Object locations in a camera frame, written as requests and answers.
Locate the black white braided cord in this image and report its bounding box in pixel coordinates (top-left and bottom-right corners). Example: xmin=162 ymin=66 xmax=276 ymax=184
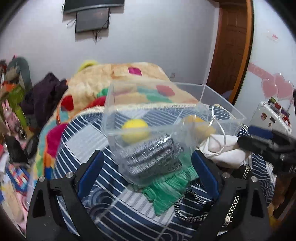
xmin=174 ymin=188 xmax=216 ymax=224

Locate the white drawstring pouch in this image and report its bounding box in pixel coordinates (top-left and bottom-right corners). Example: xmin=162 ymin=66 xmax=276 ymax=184
xmin=199 ymin=104 xmax=248 ymax=170

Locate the black hat with silver chains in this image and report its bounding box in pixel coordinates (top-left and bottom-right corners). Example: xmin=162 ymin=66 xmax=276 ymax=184
xmin=208 ymin=162 xmax=273 ymax=241

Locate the yellow rectangular sponge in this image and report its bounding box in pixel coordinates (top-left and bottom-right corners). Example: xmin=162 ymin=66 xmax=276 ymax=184
xmin=182 ymin=115 xmax=216 ymax=140

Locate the yellow sponge ball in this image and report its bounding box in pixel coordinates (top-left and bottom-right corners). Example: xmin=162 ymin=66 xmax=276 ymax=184
xmin=121 ymin=119 xmax=149 ymax=144

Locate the white suitcase with stickers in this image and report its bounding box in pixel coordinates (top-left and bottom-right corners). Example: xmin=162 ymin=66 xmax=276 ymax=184
xmin=249 ymin=97 xmax=292 ymax=135

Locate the green knitted cloth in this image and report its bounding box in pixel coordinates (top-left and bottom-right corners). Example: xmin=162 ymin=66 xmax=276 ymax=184
xmin=132 ymin=152 xmax=198 ymax=216

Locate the blue white patterned bedspread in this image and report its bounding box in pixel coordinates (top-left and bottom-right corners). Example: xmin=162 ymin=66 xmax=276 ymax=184
xmin=52 ymin=110 xmax=276 ymax=240

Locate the colourful patterned book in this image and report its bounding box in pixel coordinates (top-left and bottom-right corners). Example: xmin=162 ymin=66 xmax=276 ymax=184
xmin=6 ymin=164 xmax=30 ymax=193

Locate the clear plastic storage box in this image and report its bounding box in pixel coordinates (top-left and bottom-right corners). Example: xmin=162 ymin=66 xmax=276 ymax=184
xmin=101 ymin=79 xmax=246 ymax=163

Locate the dark purple garment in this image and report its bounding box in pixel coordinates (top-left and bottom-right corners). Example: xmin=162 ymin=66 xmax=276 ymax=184
xmin=20 ymin=72 xmax=68 ymax=128

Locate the brown wooden door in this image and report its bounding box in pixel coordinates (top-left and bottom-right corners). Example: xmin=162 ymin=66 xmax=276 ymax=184
xmin=207 ymin=1 xmax=254 ymax=104

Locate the pink bunny figurine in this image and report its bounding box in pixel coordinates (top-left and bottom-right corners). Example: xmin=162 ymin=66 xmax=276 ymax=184
xmin=1 ymin=99 xmax=20 ymax=136

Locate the colourful fleece blanket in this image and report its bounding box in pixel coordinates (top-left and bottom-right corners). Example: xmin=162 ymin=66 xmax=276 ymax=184
xmin=31 ymin=62 xmax=198 ymax=181

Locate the green cardboard box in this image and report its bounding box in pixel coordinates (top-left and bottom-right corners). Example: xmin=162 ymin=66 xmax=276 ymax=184
xmin=1 ymin=84 xmax=28 ymax=132

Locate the yellow green plush toy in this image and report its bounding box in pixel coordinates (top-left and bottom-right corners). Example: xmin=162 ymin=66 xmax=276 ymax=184
xmin=78 ymin=60 xmax=98 ymax=72

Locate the grey green plush toy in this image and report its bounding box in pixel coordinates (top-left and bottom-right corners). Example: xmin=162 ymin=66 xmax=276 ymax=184
xmin=4 ymin=57 xmax=32 ymax=92

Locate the small black wall monitor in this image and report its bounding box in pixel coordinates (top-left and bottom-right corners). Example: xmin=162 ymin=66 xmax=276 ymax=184
xmin=75 ymin=8 xmax=110 ymax=33

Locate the wall mounted black television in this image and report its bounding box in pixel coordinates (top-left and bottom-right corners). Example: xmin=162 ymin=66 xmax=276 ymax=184
xmin=63 ymin=0 xmax=125 ymax=14

